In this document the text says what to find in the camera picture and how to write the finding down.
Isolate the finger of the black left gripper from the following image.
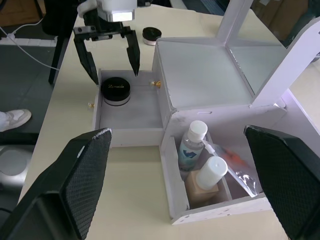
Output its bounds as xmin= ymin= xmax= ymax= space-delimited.
xmin=120 ymin=26 xmax=141 ymax=77
xmin=73 ymin=36 xmax=100 ymax=87

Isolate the white power strip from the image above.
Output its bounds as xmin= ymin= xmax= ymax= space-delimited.
xmin=0 ymin=34 xmax=56 ymax=47

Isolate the clear bottle with white cap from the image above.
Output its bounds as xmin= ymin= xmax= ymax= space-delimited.
xmin=178 ymin=120 xmax=209 ymax=172

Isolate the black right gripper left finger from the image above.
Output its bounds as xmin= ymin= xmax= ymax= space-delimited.
xmin=0 ymin=127 xmax=113 ymax=240

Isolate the white makeup organizer with mirror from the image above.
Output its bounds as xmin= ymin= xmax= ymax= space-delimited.
xmin=151 ymin=0 xmax=320 ymax=225

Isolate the brush set in clear bag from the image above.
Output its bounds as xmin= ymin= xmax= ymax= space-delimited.
xmin=202 ymin=136 xmax=265 ymax=199

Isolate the black furniture leg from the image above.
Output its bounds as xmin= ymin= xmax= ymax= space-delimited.
xmin=40 ymin=0 xmax=79 ymax=85

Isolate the black round compact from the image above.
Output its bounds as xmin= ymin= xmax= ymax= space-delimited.
xmin=142 ymin=26 xmax=163 ymax=47
xmin=100 ymin=77 xmax=132 ymax=107

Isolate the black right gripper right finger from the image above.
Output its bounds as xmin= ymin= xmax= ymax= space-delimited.
xmin=244 ymin=125 xmax=320 ymax=240

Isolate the brown cardboard box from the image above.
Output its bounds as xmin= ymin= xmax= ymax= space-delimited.
xmin=251 ymin=0 xmax=310 ymax=40

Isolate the white cable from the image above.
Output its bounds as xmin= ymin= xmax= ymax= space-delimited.
xmin=0 ymin=16 xmax=61 ymax=71

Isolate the white organizer drawer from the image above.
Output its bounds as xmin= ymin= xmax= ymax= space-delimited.
xmin=93 ymin=68 xmax=166 ymax=148

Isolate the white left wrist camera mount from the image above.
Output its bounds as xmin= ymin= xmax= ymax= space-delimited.
xmin=76 ymin=0 xmax=138 ymax=23

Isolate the white shoe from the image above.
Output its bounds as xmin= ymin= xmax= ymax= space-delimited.
xmin=0 ymin=108 xmax=33 ymax=133

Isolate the beige bottle with white cap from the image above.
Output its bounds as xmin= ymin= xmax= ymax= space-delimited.
xmin=186 ymin=156 xmax=229 ymax=208

